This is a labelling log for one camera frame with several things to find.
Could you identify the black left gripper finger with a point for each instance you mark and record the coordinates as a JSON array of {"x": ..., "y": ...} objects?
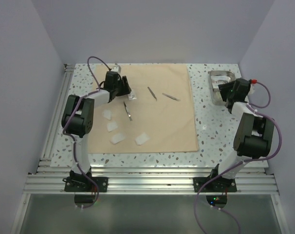
[
  {"x": 126, "y": 88},
  {"x": 119, "y": 93}
]

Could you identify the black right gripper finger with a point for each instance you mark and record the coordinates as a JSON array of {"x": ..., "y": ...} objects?
[
  {"x": 226, "y": 86},
  {"x": 226, "y": 97}
]

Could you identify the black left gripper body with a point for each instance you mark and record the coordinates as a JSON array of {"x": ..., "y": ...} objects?
[{"x": 119, "y": 87}]

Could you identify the small clear packet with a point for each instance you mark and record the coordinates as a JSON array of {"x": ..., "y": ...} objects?
[{"x": 132, "y": 95}]

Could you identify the purple printed glove packet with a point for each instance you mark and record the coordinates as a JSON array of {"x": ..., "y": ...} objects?
[{"x": 220, "y": 79}]

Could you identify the white gauze pad top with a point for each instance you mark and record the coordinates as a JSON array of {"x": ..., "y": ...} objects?
[{"x": 107, "y": 114}]

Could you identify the white gauze pad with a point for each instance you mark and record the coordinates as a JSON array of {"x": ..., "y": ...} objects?
[
  {"x": 111, "y": 126},
  {"x": 107, "y": 114},
  {"x": 142, "y": 139},
  {"x": 117, "y": 138}
]

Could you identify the curved steel tweezers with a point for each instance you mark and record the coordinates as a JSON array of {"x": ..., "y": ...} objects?
[
  {"x": 171, "y": 97},
  {"x": 152, "y": 93}
]

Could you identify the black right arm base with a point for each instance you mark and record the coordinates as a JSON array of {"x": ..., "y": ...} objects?
[{"x": 219, "y": 185}]

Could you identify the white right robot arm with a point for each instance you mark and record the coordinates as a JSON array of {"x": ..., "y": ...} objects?
[{"x": 253, "y": 138}]

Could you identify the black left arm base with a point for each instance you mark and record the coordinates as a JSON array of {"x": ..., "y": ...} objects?
[{"x": 86, "y": 187}]

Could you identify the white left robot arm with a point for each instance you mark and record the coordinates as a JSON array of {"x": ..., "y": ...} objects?
[{"x": 77, "y": 119}]

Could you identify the straight steel tweezers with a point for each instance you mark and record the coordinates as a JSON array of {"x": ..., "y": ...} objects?
[{"x": 127, "y": 111}]

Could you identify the beige cloth mat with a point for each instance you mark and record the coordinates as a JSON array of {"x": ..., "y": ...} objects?
[{"x": 169, "y": 124}]

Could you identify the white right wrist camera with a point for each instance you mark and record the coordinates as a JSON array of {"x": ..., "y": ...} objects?
[{"x": 252, "y": 82}]

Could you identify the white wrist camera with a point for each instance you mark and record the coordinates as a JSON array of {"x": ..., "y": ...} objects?
[
  {"x": 252, "y": 82},
  {"x": 116, "y": 68}
]

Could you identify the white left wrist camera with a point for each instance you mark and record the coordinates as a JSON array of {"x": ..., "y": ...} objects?
[{"x": 116, "y": 68}]

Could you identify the aluminium extrusion frame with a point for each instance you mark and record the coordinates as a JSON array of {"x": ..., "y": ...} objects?
[{"x": 138, "y": 174}]

